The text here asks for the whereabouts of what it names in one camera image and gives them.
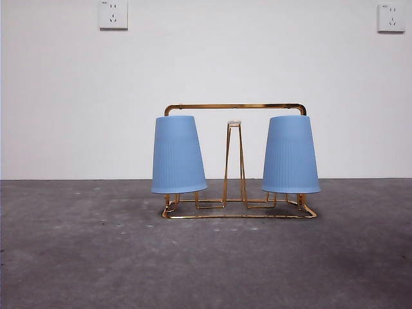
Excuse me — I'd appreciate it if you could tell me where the blue ribbed plastic cup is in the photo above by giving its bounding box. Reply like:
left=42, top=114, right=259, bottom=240
left=261, top=115, right=321, bottom=194
left=151, top=115, right=208, bottom=195

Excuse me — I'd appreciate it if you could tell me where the gold wire cup rack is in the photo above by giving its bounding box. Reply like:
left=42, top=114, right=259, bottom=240
left=160, top=102, right=318, bottom=220

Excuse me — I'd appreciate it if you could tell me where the white wall socket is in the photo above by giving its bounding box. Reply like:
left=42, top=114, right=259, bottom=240
left=98, top=0, right=129, bottom=32
left=377, top=3, right=406, bottom=34

